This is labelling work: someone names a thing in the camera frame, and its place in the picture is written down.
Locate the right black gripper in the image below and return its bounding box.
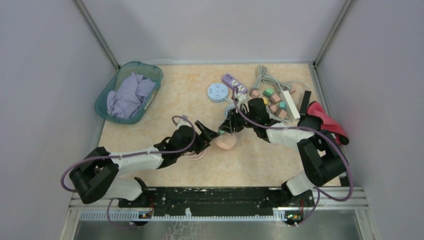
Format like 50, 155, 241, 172
220, 105, 258, 134

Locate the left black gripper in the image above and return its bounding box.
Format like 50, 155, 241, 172
177, 120, 220, 157

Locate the blue round socket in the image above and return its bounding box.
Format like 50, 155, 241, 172
206, 83, 229, 103

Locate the purple power strip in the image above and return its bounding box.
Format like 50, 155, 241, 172
221, 73, 248, 94

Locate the black power strip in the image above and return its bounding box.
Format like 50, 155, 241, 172
298, 90, 312, 119

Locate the pink round socket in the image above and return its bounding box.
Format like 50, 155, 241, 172
215, 132, 238, 150

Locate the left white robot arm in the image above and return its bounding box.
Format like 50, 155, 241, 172
65, 117, 220, 207

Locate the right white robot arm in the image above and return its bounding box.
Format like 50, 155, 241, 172
219, 98, 347, 206

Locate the teal plastic basin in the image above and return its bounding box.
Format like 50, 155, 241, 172
94, 61, 163, 125

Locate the purple cloth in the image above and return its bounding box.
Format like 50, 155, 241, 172
106, 72, 156, 119

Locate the red and black cloth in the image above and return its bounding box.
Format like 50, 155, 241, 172
306, 101, 350, 145

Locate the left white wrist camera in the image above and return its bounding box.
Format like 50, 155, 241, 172
176, 115, 192, 129

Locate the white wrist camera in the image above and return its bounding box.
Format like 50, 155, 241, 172
235, 93, 248, 109
176, 115, 192, 129

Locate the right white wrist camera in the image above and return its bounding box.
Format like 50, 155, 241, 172
235, 93, 248, 109

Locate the white strip grey cable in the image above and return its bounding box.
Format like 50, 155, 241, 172
250, 64, 294, 94

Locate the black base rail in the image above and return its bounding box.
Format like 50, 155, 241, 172
118, 187, 315, 217

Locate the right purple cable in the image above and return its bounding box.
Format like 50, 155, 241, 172
231, 86, 355, 228

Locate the purple cable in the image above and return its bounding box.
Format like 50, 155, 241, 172
60, 115, 198, 230
231, 86, 355, 228

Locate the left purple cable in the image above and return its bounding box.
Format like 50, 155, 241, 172
60, 115, 198, 230

